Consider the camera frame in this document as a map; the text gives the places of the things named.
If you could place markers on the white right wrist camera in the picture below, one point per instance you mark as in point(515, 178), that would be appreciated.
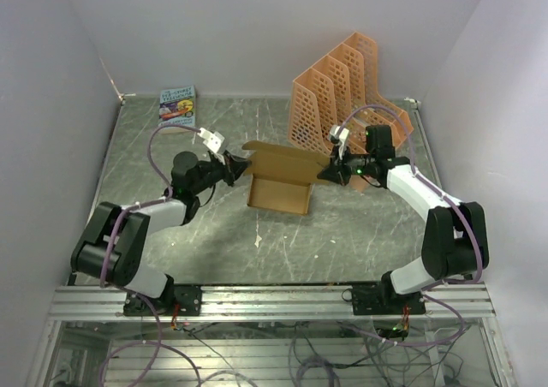
point(338, 136)

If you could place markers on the aluminium mounting rail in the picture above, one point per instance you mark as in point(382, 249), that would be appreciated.
point(265, 303)

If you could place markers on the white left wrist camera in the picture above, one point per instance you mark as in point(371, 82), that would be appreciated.
point(214, 142)

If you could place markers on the peach plastic file organizer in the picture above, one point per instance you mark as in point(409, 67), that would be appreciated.
point(340, 82)

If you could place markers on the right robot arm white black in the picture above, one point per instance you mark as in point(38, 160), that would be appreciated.
point(454, 247)

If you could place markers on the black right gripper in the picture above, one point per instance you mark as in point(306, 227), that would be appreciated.
point(334, 172)

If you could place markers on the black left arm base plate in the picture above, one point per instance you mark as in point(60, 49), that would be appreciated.
point(184, 300)

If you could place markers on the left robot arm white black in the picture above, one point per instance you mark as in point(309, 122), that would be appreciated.
point(112, 243)

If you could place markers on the brown cardboard box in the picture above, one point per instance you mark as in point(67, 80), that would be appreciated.
point(282, 177)

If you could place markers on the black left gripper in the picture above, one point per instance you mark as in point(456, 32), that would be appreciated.
point(232, 169)

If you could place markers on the blue paperback book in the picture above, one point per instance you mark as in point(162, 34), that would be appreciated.
point(177, 109)

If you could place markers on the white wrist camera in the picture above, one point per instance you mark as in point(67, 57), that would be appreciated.
point(338, 136)
point(214, 142)

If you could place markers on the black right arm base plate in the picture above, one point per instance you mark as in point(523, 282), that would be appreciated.
point(375, 298)

